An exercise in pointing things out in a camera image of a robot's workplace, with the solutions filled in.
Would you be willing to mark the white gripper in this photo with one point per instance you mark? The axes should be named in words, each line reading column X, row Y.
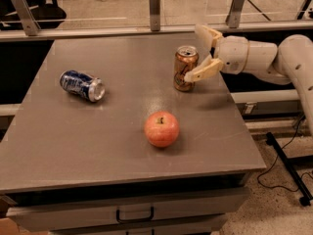
column 234, row 54

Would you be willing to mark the orange soda can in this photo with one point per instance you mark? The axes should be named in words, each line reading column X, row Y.
column 186, row 58

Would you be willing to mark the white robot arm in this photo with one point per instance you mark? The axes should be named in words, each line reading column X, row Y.
column 289, row 62

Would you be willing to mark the blue soda can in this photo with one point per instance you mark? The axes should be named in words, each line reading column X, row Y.
column 84, row 85

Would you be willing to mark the red apple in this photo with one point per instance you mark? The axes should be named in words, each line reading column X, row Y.
column 161, row 129

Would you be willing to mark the black office chair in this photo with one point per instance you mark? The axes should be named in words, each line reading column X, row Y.
column 47, row 13

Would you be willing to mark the black floor stand base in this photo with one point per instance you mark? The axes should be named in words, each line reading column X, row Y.
column 307, row 198

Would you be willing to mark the right metal bracket post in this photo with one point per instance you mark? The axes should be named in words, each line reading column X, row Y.
column 234, row 16

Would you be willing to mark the metal bracket post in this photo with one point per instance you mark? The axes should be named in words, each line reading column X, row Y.
column 234, row 16
column 154, row 7
column 29, row 24

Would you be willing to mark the middle metal bracket post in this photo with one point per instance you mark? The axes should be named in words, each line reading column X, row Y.
column 154, row 7

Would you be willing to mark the left metal bracket post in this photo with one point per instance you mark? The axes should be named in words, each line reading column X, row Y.
column 29, row 24

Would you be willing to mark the grey drawer with black handle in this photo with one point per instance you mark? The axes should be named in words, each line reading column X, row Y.
column 130, row 209

